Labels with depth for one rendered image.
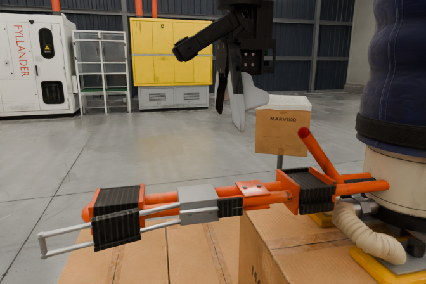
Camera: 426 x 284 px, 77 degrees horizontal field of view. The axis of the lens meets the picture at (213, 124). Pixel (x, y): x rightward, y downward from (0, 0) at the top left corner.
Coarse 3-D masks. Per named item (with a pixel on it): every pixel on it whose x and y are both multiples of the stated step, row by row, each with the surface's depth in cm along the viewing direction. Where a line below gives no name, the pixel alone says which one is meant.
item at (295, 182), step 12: (300, 168) 57; (312, 168) 56; (276, 180) 56; (288, 180) 51; (300, 180) 53; (312, 180) 53; (324, 180) 52; (300, 192) 48; (312, 192) 48; (324, 192) 49; (288, 204) 51; (300, 204) 49; (312, 204) 49; (324, 204) 49
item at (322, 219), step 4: (340, 196) 68; (344, 196) 67; (348, 196) 67; (352, 196) 72; (320, 212) 65; (324, 212) 65; (312, 216) 66; (316, 216) 64; (320, 216) 64; (324, 216) 64; (328, 216) 64; (316, 220) 64; (320, 220) 62; (324, 220) 62; (328, 220) 62; (320, 224) 62; (324, 224) 62; (328, 224) 62; (332, 224) 63
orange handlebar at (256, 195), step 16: (352, 176) 57; (368, 176) 58; (176, 192) 50; (224, 192) 51; (240, 192) 52; (256, 192) 49; (272, 192) 50; (288, 192) 50; (336, 192) 52; (352, 192) 52; (368, 192) 54; (144, 208) 44; (176, 208) 45; (256, 208) 48
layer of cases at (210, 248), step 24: (144, 240) 120; (168, 240) 120; (192, 240) 120; (216, 240) 120; (72, 264) 106; (96, 264) 106; (120, 264) 106; (144, 264) 106; (168, 264) 118; (192, 264) 106; (216, 264) 106
